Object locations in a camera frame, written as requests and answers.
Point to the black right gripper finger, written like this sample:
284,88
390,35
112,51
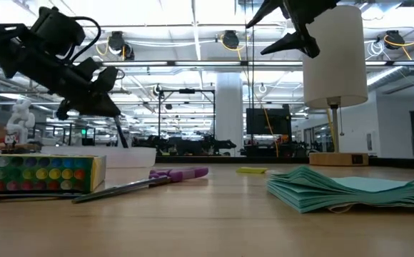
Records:
269,9
300,43

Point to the white shade wooden table lamp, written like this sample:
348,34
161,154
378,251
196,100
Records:
335,71

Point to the green yellow crayon box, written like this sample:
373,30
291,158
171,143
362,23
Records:
39,175

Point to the small yellow eraser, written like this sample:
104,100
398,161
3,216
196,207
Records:
251,170

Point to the black monitor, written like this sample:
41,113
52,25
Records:
268,121

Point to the white humanoid robot figure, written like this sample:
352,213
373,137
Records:
20,121

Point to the black metal table frame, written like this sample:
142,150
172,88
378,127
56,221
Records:
228,160

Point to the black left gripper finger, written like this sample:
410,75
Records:
93,103

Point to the teal sticky note pad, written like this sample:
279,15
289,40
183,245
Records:
321,192

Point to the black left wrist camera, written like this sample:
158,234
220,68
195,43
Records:
57,30

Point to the white building column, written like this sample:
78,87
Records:
229,114

